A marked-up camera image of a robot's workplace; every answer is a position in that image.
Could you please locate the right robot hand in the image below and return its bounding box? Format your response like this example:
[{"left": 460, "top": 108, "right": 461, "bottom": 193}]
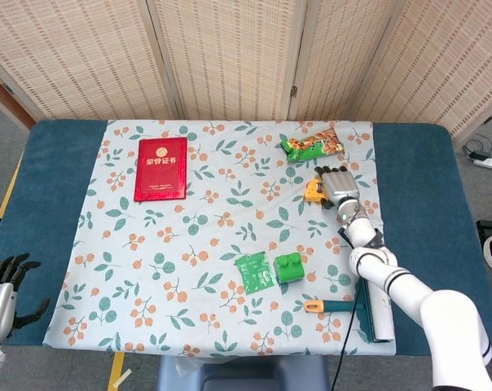
[{"left": 314, "top": 165, "right": 362, "bottom": 211}]

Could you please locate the yellow tape measure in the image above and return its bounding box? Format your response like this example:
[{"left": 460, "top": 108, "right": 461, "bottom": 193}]
[{"left": 303, "top": 178, "right": 332, "bottom": 207}]

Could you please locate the green snack bag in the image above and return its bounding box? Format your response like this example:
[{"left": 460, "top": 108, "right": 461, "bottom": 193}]
[{"left": 279, "top": 125, "right": 346, "bottom": 164}]

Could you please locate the green toy building brick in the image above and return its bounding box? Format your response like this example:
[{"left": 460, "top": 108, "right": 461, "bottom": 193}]
[{"left": 273, "top": 252, "right": 306, "bottom": 284}]

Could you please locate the teal lint roller orange tip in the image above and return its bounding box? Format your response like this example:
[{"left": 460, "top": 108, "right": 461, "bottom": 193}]
[{"left": 303, "top": 280, "right": 396, "bottom": 343}]

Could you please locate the green tea sachet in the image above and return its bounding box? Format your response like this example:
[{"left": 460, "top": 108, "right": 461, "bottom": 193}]
[{"left": 234, "top": 251, "right": 278, "bottom": 294}]

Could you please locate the blue padded table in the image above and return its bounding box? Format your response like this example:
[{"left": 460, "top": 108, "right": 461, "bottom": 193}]
[{"left": 0, "top": 118, "right": 475, "bottom": 359}]

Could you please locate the white power strip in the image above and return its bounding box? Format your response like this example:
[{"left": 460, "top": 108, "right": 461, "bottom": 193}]
[{"left": 472, "top": 150, "right": 492, "bottom": 170}]

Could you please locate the floral printed tablecloth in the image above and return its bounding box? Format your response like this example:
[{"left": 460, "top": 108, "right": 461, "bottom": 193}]
[{"left": 42, "top": 119, "right": 398, "bottom": 358}]

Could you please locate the woven folding screen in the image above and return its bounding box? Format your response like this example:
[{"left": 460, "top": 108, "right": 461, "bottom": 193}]
[{"left": 0, "top": 0, "right": 492, "bottom": 139}]

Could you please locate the red certificate book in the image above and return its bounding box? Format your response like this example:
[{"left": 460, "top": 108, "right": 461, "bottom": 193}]
[{"left": 133, "top": 137, "right": 189, "bottom": 203}]

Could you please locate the grey blue robot torso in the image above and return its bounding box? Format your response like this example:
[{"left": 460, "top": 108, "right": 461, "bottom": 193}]
[{"left": 158, "top": 356, "right": 331, "bottom": 391}]

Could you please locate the black power adapter cable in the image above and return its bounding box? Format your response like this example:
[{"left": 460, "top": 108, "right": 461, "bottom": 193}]
[{"left": 461, "top": 136, "right": 492, "bottom": 160}]

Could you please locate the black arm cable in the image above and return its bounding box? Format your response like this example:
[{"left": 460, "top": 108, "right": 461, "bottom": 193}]
[{"left": 330, "top": 226, "right": 388, "bottom": 391}]

